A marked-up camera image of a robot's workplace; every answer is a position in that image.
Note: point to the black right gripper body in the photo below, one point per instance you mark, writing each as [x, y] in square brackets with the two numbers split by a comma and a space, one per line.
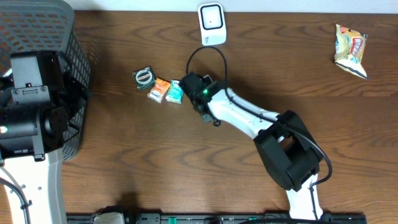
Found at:
[206, 119]

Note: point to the teal candy packet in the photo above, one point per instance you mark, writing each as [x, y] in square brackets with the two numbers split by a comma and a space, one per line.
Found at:
[175, 92]

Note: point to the orange candy packet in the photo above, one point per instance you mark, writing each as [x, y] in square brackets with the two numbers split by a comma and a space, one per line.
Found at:
[160, 88]

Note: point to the black round-logo snack packet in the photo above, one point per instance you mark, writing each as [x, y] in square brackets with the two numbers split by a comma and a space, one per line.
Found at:
[144, 78]

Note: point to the large yellow snack bag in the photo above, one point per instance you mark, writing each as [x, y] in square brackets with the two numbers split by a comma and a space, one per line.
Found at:
[349, 49]

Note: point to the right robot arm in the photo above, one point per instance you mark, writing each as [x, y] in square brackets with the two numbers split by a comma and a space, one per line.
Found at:
[286, 148]

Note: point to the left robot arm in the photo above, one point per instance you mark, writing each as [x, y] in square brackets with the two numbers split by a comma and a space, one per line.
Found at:
[36, 123]

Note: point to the white barcode scanner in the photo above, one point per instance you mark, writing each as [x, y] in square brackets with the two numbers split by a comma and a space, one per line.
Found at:
[212, 24]

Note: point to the dark grey plastic basket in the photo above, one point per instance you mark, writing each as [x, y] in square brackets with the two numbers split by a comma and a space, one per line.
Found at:
[42, 25]

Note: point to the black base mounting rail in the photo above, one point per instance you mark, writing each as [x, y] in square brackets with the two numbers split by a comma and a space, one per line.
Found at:
[155, 218]

